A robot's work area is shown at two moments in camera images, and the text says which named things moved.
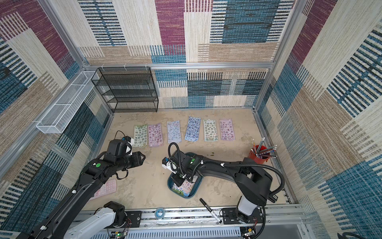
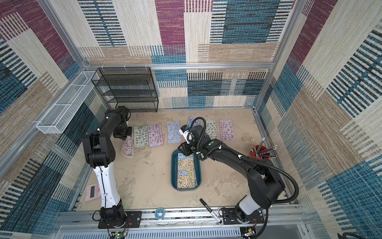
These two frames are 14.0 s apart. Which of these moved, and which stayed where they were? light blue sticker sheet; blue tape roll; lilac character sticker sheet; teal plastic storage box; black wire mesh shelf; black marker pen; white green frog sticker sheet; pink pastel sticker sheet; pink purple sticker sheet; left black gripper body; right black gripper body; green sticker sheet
Moved: right black gripper body; teal plastic storage box; pink pastel sticker sheet; left black gripper body
Stayed: green sticker sheet; black wire mesh shelf; white green frog sticker sheet; pink purple sticker sheet; lilac character sticker sheet; blue tape roll; black marker pen; light blue sticker sheet
